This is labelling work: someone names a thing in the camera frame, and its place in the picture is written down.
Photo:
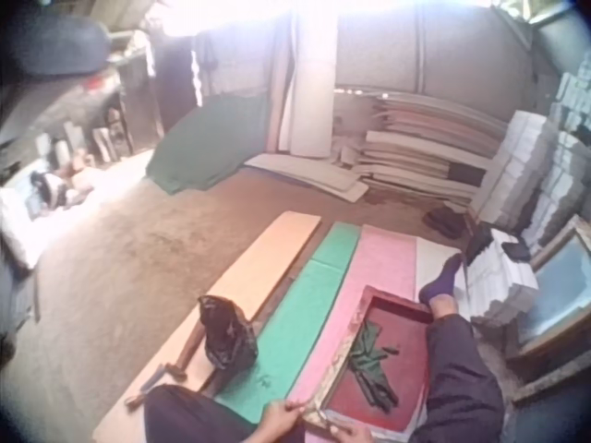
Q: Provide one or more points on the person's left hand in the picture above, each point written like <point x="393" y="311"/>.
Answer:
<point x="276" y="422"/>

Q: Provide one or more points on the person's right hand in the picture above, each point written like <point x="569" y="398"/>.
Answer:
<point x="352" y="434"/>

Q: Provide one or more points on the person's right fingers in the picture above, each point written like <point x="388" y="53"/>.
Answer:
<point x="342" y="430"/>

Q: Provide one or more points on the wooden screen printing frame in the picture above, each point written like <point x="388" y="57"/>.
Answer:
<point x="339" y="364"/>

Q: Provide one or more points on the dark green rag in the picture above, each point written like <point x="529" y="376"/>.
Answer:
<point x="371" y="362"/>

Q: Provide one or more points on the green sheet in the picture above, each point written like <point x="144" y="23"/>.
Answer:
<point x="300" y="323"/>

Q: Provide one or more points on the person's legs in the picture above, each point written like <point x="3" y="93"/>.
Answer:
<point x="457" y="369"/>

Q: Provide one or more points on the black plastic bag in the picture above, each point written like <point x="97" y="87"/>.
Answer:
<point x="226" y="334"/>

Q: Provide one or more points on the pink sheet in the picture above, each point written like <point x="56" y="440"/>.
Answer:
<point x="369" y="263"/>

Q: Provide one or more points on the orange board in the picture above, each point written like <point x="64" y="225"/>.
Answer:
<point x="258" y="272"/>

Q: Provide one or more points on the white sheet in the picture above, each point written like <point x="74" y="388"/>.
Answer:
<point x="431" y="263"/>

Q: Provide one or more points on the hammer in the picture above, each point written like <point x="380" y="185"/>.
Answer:
<point x="159" y="376"/>

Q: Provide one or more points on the low stack of white paper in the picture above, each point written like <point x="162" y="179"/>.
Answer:
<point x="501" y="286"/>

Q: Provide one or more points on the black sandals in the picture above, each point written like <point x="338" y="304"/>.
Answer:
<point x="444" y="221"/>

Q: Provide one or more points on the small black object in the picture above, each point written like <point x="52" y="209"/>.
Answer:
<point x="515" y="251"/>

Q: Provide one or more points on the heap of stacked boards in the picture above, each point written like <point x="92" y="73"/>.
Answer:
<point x="415" y="147"/>

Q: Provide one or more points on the tall stack of white paper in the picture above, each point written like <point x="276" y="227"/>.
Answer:
<point x="517" y="171"/>

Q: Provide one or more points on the large green cloth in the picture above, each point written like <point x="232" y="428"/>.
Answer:
<point x="203" y="143"/>

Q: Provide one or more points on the leaning white board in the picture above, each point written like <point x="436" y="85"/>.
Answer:
<point x="314" y="78"/>

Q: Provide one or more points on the heap of clutter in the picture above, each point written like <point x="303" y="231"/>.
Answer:
<point x="44" y="203"/>

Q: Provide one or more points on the shelf with bottles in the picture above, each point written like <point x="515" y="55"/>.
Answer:
<point x="92" y="138"/>

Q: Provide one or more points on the hanging dark clothing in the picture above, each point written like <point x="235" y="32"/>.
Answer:
<point x="177" y="78"/>

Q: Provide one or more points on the wooden frame with blue screen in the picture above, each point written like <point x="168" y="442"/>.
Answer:
<point x="556" y="295"/>

